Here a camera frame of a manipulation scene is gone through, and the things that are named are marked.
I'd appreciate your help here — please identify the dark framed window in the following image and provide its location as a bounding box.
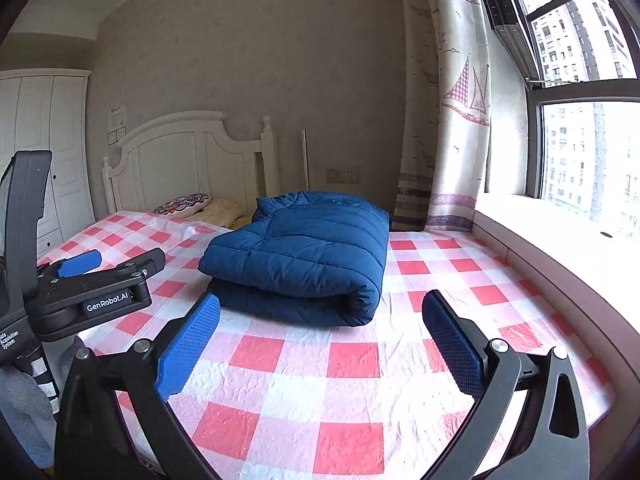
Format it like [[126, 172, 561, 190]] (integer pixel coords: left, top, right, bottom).
[[470, 0, 640, 241]]

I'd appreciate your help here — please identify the sailboat print curtain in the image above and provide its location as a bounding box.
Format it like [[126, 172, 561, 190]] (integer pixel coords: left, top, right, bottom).
[[390, 0, 493, 233]]

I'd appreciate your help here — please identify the white wardrobe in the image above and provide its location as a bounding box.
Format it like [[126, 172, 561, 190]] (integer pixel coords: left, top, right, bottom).
[[0, 70, 96, 256]]

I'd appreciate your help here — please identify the patterned pink pillow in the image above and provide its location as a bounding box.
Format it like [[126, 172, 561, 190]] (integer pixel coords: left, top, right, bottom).
[[151, 194, 211, 216]]

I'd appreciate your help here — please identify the white pole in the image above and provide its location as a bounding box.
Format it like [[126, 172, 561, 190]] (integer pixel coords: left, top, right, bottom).
[[300, 130, 310, 193]]

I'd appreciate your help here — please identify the white wooden headboard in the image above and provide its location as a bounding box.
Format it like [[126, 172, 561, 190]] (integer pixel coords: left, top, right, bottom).
[[101, 111, 280, 213]]

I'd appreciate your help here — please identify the cream fluffy cushion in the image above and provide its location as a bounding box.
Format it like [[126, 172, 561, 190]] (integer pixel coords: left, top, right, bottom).
[[192, 198, 246, 226]]

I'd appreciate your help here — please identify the stone window sill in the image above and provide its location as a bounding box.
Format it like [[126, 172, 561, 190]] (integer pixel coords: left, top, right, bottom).
[[472, 195, 640, 411]]

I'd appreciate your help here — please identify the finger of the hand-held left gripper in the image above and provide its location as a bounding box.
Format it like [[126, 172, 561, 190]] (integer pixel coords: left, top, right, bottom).
[[57, 249, 103, 279], [100, 247, 167, 281]]

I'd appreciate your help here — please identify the red white checkered bed sheet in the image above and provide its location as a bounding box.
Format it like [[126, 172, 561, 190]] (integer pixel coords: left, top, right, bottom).
[[37, 210, 613, 480]]

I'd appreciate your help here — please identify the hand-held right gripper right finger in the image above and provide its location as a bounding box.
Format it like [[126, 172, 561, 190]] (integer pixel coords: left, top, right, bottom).
[[422, 290, 591, 480]]

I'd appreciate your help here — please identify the blue puffer jacket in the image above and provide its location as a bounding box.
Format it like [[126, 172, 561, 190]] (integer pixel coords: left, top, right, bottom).
[[198, 191, 391, 328]]

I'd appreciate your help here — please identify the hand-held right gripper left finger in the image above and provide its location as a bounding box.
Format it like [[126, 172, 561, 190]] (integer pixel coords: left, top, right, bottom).
[[57, 292, 221, 480]]

